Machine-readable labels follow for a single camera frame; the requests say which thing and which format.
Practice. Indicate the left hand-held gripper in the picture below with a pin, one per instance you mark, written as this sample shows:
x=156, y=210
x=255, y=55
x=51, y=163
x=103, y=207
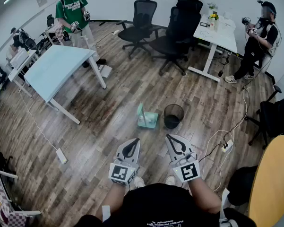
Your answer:
x=123, y=174

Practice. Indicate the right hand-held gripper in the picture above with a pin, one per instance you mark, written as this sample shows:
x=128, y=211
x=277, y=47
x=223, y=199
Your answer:
x=187, y=170

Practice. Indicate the green bottle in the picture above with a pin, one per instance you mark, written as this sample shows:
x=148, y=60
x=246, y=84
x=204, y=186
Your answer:
x=147, y=126

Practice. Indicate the black mesh waste bin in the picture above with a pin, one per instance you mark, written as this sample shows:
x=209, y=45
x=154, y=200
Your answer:
x=177, y=111

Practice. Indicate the person's left forearm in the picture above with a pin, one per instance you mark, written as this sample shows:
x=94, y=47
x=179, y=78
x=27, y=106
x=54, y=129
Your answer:
x=113, y=197

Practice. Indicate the person's right forearm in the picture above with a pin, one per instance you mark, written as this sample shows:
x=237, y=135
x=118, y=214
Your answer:
x=203, y=193

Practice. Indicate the person's left white shoe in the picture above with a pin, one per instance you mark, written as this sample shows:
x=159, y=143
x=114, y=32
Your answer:
x=139, y=182

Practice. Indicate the person's white shoe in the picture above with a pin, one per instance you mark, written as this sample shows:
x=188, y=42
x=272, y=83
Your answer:
x=170, y=180
x=139, y=182

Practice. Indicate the person's right white shoe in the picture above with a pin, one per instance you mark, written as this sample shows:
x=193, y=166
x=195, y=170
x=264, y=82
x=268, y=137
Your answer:
x=170, y=180

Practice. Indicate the white paper scraps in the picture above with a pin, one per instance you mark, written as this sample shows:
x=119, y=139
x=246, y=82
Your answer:
x=150, y=120

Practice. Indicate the white power strip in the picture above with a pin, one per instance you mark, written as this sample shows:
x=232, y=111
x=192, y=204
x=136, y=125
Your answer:
x=61, y=155
x=227, y=146

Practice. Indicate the person's shirt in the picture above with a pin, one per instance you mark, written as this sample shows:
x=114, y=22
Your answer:
x=160, y=204

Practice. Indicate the black power adapter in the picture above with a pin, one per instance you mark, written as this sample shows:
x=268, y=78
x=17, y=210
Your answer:
x=220, y=74

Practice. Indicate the black office chair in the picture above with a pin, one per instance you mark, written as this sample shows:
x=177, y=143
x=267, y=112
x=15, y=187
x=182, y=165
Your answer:
x=274, y=117
x=179, y=29
x=141, y=13

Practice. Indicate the yellow round table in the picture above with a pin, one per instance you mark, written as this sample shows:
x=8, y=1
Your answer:
x=274, y=185

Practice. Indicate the pale blue table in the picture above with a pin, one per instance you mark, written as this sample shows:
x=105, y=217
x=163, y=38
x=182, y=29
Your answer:
x=59, y=65

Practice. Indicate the white standing desk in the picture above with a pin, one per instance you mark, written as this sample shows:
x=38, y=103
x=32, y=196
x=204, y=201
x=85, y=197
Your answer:
x=217, y=39

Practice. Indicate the yellow flower bunch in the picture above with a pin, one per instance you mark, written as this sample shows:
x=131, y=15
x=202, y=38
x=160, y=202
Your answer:
x=213, y=16

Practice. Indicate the small white table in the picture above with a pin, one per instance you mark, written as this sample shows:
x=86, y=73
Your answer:
x=14, y=74

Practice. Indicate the white box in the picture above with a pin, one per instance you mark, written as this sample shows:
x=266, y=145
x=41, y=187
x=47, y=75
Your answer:
x=228, y=16

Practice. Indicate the checkered tablecloth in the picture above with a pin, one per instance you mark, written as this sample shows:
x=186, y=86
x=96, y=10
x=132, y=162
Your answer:
x=55, y=28

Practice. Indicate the white printer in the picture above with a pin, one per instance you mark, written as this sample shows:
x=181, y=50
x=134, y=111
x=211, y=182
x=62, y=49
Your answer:
x=19, y=57

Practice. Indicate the green plant in vase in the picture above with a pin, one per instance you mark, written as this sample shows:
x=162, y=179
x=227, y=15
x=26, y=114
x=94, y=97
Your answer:
x=212, y=6

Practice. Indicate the small black chair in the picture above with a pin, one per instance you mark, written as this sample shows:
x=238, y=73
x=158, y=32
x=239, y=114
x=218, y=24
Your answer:
x=1, y=75

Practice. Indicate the wall sign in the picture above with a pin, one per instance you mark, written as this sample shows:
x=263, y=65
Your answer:
x=41, y=0

